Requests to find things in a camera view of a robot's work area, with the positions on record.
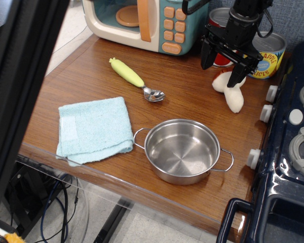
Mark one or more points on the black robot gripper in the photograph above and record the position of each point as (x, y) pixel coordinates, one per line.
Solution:
(234, 42)

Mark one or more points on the spoon with green handle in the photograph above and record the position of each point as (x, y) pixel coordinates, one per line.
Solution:
(133, 78)

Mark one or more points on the toy microwave cream teal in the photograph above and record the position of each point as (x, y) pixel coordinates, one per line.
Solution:
(158, 26)

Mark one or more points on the clear acrylic table guard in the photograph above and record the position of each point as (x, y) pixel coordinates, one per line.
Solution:
(130, 175)

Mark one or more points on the dark blue toy stove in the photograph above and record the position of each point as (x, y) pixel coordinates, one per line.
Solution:
(276, 210)

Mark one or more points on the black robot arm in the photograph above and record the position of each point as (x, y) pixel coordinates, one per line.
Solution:
(262, 6)

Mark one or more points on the tomato sauce can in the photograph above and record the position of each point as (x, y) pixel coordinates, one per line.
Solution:
(219, 18)

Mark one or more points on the small steel pot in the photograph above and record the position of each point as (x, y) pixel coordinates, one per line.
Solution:
(181, 151)

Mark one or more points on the plush white brown mushroom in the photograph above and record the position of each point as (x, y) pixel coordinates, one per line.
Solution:
(233, 96)

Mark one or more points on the pineapple slices can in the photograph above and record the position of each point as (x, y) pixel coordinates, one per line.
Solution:
(272, 49)

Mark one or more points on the light blue folded napkin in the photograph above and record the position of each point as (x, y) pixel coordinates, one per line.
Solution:
(93, 131)

